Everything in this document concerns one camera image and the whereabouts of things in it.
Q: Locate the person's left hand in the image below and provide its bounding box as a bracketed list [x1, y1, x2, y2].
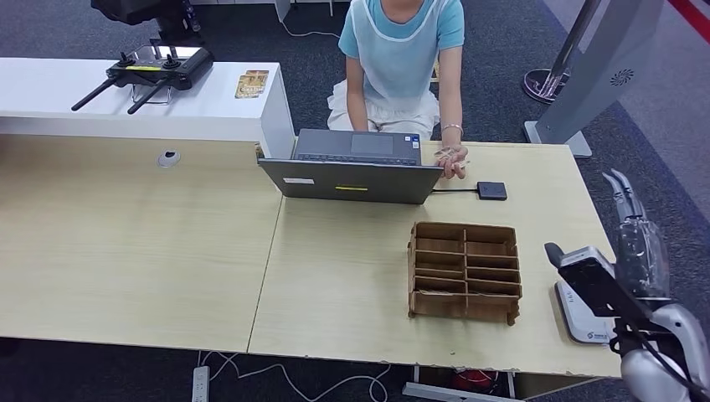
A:
[435, 144, 471, 180]

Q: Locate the person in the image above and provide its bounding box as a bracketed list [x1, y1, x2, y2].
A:
[327, 0, 471, 180]

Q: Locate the brown wooden card organizer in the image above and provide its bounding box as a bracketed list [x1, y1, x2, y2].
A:
[407, 221, 523, 327]

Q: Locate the white card reader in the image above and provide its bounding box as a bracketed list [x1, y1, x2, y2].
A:
[554, 280, 617, 346]

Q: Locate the small black USB box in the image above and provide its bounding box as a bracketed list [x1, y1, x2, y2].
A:
[476, 181, 508, 201]

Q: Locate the grey laptop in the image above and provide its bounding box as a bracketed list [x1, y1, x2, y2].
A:
[257, 128, 445, 205]

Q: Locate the grey kiosk stand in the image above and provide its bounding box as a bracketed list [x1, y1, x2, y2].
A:
[523, 0, 665, 159]

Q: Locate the red object under desk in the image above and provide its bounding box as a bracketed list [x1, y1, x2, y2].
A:
[451, 371, 503, 393]

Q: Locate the grey metal desk foot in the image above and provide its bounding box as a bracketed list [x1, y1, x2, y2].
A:
[402, 368, 525, 402]

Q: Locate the white reception counter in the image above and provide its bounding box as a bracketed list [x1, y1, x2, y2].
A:
[0, 57, 296, 160]

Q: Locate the red barrier belt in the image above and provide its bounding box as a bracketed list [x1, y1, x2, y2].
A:
[665, 0, 710, 28]

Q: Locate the black remote controller with antennas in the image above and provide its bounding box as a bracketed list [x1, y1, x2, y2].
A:
[70, 45, 215, 116]

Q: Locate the black tripod equipment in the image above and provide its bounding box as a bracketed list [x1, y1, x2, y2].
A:
[90, 0, 203, 49]

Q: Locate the white power strip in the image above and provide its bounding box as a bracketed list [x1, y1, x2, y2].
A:
[191, 364, 211, 402]

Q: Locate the chrome stanchion post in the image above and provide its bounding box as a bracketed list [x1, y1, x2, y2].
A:
[522, 0, 602, 105]

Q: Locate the thin white cable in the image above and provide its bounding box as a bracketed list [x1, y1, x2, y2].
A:
[280, 15, 341, 39]

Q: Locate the white power cable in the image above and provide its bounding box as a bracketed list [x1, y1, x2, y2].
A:
[197, 352, 390, 402]

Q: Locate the metal wire controller stand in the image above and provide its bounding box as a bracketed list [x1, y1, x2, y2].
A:
[131, 83, 172, 106]

